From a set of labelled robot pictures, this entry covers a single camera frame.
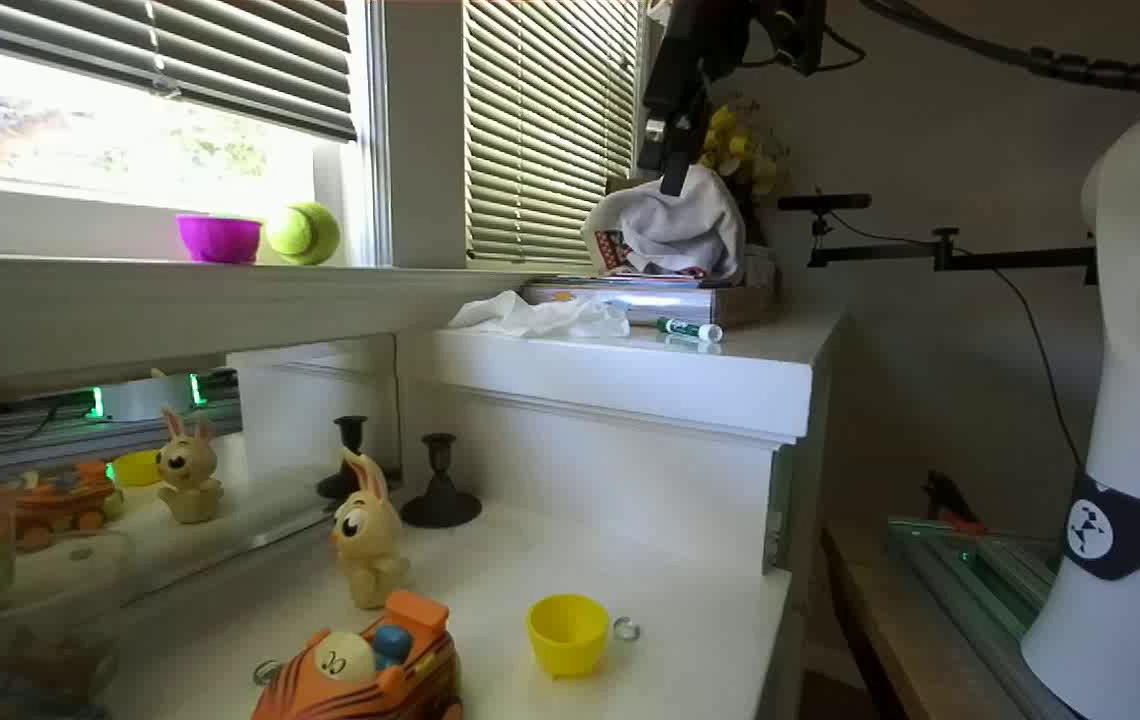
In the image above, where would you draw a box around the yellow flower bunch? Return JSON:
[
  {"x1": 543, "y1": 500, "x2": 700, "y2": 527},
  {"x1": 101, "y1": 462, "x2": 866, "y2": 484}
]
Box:
[{"x1": 700, "y1": 101, "x2": 785, "y2": 204}]

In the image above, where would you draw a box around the black camera stand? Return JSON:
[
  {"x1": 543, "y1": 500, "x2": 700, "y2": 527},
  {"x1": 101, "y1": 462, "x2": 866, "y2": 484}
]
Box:
[{"x1": 778, "y1": 192, "x2": 1096, "y2": 280}]

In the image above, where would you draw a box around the yellow plastic cup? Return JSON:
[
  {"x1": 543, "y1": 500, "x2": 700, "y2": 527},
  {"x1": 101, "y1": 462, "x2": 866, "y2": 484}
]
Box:
[{"x1": 529, "y1": 592, "x2": 612, "y2": 678}]

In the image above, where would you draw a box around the purple plastic bowl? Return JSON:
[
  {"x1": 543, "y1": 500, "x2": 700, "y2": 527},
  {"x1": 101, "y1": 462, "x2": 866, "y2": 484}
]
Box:
[{"x1": 175, "y1": 214, "x2": 259, "y2": 264}]

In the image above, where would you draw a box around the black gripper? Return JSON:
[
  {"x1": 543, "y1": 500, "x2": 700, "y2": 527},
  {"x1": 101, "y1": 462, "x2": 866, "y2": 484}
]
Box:
[{"x1": 642, "y1": 0, "x2": 746, "y2": 195}]

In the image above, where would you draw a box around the flat cardboard box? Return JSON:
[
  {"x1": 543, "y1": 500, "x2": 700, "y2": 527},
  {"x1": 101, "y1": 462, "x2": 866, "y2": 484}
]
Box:
[{"x1": 519, "y1": 280, "x2": 773, "y2": 329}]

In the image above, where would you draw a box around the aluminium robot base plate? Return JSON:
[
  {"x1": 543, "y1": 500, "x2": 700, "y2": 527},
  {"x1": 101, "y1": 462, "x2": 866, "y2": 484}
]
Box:
[{"x1": 888, "y1": 521, "x2": 1081, "y2": 720}]

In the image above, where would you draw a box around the crumpled clear plastic bag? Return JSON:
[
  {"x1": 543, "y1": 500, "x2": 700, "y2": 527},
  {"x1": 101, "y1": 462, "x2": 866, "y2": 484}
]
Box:
[{"x1": 454, "y1": 293, "x2": 634, "y2": 341}]

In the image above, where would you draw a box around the green tennis ball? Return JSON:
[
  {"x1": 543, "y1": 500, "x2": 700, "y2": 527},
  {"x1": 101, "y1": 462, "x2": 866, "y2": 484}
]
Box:
[{"x1": 259, "y1": 204, "x2": 342, "y2": 264}]

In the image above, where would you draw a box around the white and red towel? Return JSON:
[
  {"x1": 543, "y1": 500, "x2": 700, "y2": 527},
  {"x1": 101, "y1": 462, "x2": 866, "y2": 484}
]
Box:
[{"x1": 583, "y1": 162, "x2": 746, "y2": 283}]

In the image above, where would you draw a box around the small teal wrapped item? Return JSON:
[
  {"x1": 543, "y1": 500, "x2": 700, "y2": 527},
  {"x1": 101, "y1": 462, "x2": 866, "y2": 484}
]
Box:
[{"x1": 658, "y1": 316, "x2": 730, "y2": 353}]

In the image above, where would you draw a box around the black candlestick holder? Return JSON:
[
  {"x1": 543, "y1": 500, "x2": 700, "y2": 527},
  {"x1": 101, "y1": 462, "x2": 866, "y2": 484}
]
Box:
[{"x1": 404, "y1": 432, "x2": 481, "y2": 527}]

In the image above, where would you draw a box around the yellow bunny toy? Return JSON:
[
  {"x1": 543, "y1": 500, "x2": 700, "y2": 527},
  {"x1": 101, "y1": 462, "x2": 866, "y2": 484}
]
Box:
[{"x1": 331, "y1": 450, "x2": 409, "y2": 611}]

